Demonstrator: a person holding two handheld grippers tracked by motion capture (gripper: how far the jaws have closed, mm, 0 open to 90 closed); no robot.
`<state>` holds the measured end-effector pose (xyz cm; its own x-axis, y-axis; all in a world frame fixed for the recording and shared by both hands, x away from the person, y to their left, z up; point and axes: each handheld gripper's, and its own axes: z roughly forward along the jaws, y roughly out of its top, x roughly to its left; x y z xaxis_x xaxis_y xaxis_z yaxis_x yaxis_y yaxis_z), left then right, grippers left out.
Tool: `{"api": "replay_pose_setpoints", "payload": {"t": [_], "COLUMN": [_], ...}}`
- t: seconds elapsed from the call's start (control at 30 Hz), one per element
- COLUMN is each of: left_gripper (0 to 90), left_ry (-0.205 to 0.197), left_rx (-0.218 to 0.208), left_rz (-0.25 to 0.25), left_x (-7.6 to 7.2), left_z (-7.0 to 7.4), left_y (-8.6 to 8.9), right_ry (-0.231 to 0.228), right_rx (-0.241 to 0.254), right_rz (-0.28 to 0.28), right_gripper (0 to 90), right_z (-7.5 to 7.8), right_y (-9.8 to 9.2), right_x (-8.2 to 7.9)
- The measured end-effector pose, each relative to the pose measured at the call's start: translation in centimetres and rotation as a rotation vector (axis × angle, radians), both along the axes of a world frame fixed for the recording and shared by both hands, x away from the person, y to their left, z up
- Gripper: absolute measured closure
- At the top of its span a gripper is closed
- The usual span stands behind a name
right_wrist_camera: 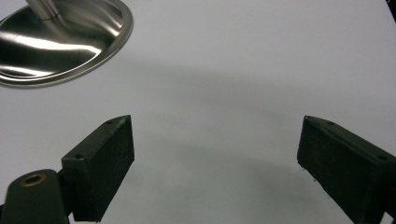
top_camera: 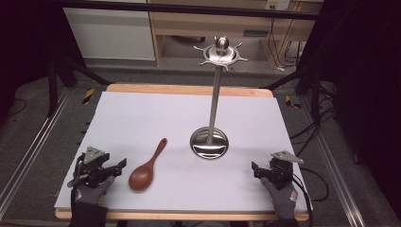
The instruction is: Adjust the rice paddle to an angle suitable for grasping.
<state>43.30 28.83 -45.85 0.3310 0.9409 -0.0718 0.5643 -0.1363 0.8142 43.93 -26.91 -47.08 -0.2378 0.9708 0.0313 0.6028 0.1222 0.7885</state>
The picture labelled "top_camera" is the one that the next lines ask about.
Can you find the light wooden desk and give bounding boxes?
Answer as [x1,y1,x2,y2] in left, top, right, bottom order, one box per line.
[147,0,323,70]

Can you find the white cabinet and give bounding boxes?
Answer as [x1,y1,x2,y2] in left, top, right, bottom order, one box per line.
[62,7,156,61]

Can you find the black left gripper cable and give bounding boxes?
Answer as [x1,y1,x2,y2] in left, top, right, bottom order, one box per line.
[66,152,87,206]

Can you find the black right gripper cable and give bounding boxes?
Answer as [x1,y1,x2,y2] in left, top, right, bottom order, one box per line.
[291,167,331,227]

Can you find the metal floor rail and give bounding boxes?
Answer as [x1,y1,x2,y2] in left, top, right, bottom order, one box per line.
[301,96,368,227]
[0,87,74,219]

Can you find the black horizontal metal bar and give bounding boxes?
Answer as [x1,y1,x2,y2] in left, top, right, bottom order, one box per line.
[58,0,320,21]

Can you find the black floor cables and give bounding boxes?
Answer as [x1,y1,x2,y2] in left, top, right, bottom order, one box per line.
[288,106,338,158]

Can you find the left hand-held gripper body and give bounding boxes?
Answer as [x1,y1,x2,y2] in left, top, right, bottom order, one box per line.
[73,146,112,189]

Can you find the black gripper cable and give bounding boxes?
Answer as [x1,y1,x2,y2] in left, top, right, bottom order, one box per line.
[66,152,87,206]
[291,167,331,227]

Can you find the person's left hand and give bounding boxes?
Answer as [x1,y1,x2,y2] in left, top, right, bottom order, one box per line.
[73,175,116,208]

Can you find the white table sheet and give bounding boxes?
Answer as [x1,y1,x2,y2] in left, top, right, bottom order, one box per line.
[53,91,309,213]

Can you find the thin black floor cable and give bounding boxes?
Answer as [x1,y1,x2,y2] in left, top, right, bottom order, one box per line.
[5,97,28,118]

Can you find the black metal stand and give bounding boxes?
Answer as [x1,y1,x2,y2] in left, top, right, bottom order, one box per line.
[46,55,113,118]
[259,61,337,122]

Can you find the steel utensil rack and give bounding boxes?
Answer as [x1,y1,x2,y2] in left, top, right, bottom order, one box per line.
[189,35,252,161]

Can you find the wooden table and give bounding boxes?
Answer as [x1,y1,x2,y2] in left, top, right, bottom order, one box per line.
[54,82,310,222]

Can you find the yellow black tape strip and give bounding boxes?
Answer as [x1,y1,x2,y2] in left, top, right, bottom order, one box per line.
[285,95,303,110]
[81,87,96,105]

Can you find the brown wooden spoon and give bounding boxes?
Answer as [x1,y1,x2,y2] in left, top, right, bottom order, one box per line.
[128,137,168,193]

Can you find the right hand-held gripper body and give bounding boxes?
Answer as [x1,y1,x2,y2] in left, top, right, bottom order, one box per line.
[267,149,305,191]

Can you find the black hanging desk cables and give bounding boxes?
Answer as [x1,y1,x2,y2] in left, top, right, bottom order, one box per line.
[266,17,305,72]

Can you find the white wall power outlet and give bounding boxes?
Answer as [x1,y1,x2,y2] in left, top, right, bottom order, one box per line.
[264,0,291,11]

